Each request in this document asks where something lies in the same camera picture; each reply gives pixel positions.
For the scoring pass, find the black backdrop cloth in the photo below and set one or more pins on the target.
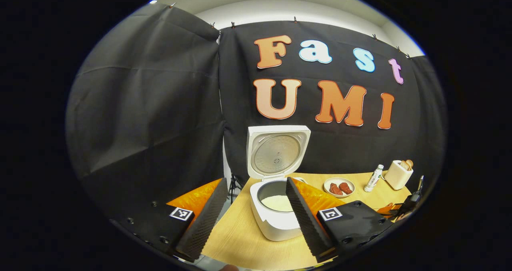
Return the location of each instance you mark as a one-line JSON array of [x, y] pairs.
[[152, 103]]

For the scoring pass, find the white round plate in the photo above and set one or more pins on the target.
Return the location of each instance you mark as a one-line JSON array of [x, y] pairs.
[[340, 179]]

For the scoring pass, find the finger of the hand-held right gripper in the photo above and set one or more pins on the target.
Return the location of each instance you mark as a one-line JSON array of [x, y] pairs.
[[386, 209]]

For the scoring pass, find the black tripod stand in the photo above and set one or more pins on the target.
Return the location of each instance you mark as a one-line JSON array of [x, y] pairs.
[[233, 187]]

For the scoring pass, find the white drink bottle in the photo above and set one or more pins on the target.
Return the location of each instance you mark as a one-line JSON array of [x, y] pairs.
[[372, 179]]

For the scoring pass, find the white rice cooker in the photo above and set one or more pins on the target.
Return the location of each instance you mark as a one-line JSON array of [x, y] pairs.
[[276, 227]]

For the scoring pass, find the red meat piece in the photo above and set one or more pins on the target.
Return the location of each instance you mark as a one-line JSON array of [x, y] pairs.
[[345, 188], [335, 189]]

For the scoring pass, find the white rice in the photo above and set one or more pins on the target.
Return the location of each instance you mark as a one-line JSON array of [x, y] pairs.
[[276, 203]]

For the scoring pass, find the white divided condiment dish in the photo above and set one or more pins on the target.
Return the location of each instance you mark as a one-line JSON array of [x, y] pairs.
[[302, 179]]

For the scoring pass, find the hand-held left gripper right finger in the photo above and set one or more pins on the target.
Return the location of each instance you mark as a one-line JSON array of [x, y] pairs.
[[306, 223]]

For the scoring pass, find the toasted bread slice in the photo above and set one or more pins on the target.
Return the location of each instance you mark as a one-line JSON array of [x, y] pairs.
[[410, 163], [404, 165]]

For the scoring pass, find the white toaster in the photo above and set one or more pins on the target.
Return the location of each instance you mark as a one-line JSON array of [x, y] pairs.
[[396, 177]]

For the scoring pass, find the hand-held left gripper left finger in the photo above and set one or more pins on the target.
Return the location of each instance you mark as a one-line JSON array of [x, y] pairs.
[[208, 219]]

